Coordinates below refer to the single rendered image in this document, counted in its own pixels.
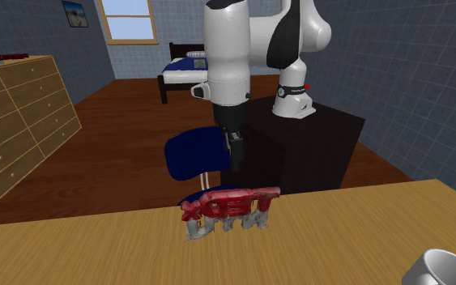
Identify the framed wall picture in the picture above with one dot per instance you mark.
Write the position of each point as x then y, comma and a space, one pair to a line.
75, 14

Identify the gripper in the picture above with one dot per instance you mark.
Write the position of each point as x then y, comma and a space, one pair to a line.
228, 115

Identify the grey cup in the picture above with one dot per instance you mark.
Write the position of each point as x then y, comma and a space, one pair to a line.
444, 268

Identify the wooden framed window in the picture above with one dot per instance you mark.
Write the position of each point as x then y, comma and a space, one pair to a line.
129, 19

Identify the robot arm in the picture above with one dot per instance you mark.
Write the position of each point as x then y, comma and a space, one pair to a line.
227, 51

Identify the blue office chair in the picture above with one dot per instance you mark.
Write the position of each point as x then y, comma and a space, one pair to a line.
196, 152

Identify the wooden chest of drawers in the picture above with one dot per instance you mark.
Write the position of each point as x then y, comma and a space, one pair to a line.
14, 126

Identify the bed with blue cover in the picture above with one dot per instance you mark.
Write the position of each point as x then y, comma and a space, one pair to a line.
184, 71

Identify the red and grey letter sign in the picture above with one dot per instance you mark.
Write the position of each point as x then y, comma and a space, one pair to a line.
227, 205

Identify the black robot stand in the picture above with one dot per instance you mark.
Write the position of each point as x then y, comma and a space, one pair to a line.
306, 146

